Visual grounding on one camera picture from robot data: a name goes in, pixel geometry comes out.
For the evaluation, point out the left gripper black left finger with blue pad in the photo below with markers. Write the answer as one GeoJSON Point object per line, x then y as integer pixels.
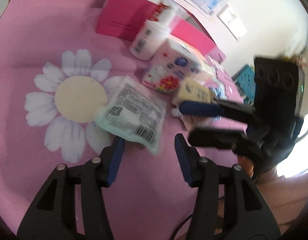
{"type": "Point", "coordinates": [51, 215]}

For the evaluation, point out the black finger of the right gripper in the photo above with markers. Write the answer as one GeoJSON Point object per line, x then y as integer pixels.
{"type": "Point", "coordinates": [222, 139]}
{"type": "Point", "coordinates": [228, 109]}

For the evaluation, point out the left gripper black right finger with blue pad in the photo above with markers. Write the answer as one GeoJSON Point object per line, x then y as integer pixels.
{"type": "Point", "coordinates": [228, 203]}

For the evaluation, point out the yellow paper packet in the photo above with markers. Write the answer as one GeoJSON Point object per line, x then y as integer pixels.
{"type": "Point", "coordinates": [190, 90]}

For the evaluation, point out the pink sweater forearm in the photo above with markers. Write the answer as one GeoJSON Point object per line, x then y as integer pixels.
{"type": "Point", "coordinates": [285, 196]}

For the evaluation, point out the person's right hand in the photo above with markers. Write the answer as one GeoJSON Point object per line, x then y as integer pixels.
{"type": "Point", "coordinates": [248, 166]}

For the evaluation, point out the blue plastic basket rack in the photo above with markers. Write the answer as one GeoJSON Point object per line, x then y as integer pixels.
{"type": "Point", "coordinates": [245, 83]}

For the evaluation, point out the blue checked cloth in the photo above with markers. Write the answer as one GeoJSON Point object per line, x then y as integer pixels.
{"type": "Point", "coordinates": [219, 91]}

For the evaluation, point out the pastel tissue pack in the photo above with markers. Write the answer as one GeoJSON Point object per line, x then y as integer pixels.
{"type": "Point", "coordinates": [207, 71]}

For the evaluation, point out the white Vinda tissue pack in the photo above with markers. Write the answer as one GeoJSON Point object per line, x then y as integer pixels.
{"type": "Point", "coordinates": [172, 63]}

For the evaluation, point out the green wet wipes pack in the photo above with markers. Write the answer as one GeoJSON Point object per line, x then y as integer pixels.
{"type": "Point", "coordinates": [132, 113]}

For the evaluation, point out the white spray bottle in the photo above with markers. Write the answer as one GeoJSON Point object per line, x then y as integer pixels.
{"type": "Point", "coordinates": [155, 30]}

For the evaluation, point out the pink cardboard box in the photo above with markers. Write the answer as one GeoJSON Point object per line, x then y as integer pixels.
{"type": "Point", "coordinates": [126, 19]}

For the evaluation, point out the black camera box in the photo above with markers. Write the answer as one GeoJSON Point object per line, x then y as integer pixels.
{"type": "Point", "coordinates": [279, 89]}

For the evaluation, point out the white wall switch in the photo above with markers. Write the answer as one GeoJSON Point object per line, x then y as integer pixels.
{"type": "Point", "coordinates": [228, 17]}

